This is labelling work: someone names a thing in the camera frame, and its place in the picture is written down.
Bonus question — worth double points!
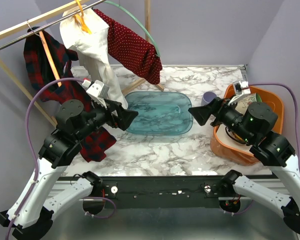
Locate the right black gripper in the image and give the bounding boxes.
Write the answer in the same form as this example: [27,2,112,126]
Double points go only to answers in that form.
[188,93,254,143]

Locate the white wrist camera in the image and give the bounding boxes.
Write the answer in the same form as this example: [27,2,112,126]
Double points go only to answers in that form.
[228,80,251,105]
[81,78,109,108]

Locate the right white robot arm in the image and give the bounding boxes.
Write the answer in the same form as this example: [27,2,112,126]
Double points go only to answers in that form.
[188,97,300,235]

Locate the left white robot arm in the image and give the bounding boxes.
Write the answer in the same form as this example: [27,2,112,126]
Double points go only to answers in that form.
[0,99,139,240]

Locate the orange plastic bin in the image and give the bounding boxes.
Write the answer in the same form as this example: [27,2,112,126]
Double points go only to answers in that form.
[210,86,285,166]

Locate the floral ceramic mug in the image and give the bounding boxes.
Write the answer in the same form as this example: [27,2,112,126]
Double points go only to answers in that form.
[235,93,262,115]

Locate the white shirt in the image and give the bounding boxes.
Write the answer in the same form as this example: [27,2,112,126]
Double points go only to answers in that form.
[59,8,128,109]

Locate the white square plate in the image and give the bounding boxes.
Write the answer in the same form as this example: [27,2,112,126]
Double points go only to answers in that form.
[216,124,253,157]

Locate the purple plastic cup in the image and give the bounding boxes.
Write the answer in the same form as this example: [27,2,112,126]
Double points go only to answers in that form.
[201,91,217,106]

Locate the wooden hanger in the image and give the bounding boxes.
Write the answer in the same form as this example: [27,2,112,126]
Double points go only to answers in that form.
[26,20,60,80]

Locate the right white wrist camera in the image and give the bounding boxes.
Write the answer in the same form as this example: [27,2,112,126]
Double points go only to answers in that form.
[228,80,251,105]

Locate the wooden clothes rack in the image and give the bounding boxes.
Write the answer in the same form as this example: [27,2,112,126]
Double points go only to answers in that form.
[0,0,165,128]

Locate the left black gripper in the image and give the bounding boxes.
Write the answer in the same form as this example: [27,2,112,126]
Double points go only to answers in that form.
[75,96,139,142]

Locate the red polka dot skirt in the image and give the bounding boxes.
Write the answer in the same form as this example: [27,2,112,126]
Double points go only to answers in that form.
[93,9,163,85]

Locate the yellow plastic hanger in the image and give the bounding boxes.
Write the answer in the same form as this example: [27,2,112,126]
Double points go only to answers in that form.
[73,0,92,35]

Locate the red plaid shirt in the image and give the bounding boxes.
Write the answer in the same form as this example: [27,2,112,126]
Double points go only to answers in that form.
[23,26,117,163]

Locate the black mounting rail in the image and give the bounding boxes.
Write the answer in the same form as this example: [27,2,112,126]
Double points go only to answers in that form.
[79,171,236,209]

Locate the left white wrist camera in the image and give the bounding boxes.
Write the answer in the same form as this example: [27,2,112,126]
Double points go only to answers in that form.
[81,78,109,108]

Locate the yellow rimmed white bowl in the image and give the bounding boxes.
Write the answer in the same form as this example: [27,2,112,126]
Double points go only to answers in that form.
[225,127,247,145]

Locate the blue transparent plastic tray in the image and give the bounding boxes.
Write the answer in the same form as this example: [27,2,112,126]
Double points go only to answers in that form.
[125,91,193,136]

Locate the green wire hanger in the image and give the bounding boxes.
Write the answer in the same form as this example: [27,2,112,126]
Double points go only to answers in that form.
[104,0,160,57]

